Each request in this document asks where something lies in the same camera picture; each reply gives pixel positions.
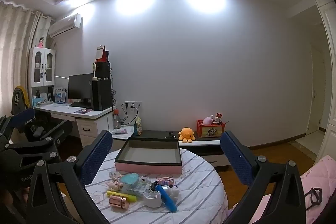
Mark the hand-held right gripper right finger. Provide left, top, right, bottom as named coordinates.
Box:
left=220, top=131, right=306, bottom=224

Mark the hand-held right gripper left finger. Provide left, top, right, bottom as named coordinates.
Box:
left=26, top=130, right=113, bottom=224

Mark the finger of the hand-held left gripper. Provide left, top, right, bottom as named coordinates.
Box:
left=8, top=120, right=73, bottom=161
left=0, top=108, right=36, bottom=146

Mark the pink cat doll figure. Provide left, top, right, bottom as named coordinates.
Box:
left=106, top=179, right=124, bottom=191

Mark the teal round case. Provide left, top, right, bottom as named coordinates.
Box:
left=120, top=173, right=139, bottom=187

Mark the pink box with black rim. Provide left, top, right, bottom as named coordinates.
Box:
left=115, top=138, right=183, bottom=175

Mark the white ceramic holder cup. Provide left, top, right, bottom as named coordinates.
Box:
left=143, top=192, right=162, bottom=208

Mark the yellow and black jacket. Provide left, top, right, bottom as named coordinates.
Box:
left=11, top=86, right=33, bottom=117

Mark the black office chair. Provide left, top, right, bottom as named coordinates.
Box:
left=10, top=86, right=74, bottom=146

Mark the white desk with drawers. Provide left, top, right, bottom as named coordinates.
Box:
left=33, top=103, right=117, bottom=148

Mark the white nightstand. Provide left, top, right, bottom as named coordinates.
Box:
left=112, top=127, right=135, bottom=151

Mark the red printed crate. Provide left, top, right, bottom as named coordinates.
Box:
left=197, top=119, right=226, bottom=138

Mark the low black and white cabinet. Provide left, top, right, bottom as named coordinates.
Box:
left=131, top=130, right=229, bottom=169

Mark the clear bottle with red cap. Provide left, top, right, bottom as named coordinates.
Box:
left=113, top=108, right=122, bottom=129

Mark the rose gold metal cylinder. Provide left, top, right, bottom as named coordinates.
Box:
left=109, top=195, right=129, bottom=210

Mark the white glass-door cabinet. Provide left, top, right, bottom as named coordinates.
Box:
left=28, top=46, right=57, bottom=88

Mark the black computer monitor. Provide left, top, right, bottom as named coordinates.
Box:
left=68, top=73, right=94, bottom=106

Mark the blue and yellow snack bag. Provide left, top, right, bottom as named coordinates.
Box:
left=134, top=117, right=143, bottom=135

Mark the orange octopus plush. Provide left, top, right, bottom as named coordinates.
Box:
left=178, top=127, right=196, bottom=143

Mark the black computer tower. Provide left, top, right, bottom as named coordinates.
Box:
left=91, top=78, right=113, bottom=111

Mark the beige curtain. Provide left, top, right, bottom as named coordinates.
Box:
left=0, top=1, right=53, bottom=119

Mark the black speaker box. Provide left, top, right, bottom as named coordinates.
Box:
left=94, top=61, right=111, bottom=80

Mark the pink quilted blanket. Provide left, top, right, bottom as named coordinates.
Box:
left=228, top=154, right=336, bottom=224

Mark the red desk calendar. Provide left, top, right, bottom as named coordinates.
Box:
left=95, top=45, right=109, bottom=63

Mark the white air conditioner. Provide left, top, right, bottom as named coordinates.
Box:
left=48, top=13, right=82, bottom=38

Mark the white door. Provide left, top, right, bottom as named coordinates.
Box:
left=306, top=40, right=326, bottom=135

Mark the black power cable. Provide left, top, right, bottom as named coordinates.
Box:
left=119, top=105, right=139, bottom=126

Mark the black strap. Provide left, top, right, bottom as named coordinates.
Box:
left=304, top=187, right=323, bottom=206

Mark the white door frame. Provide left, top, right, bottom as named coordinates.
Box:
left=302, top=0, right=336, bottom=161

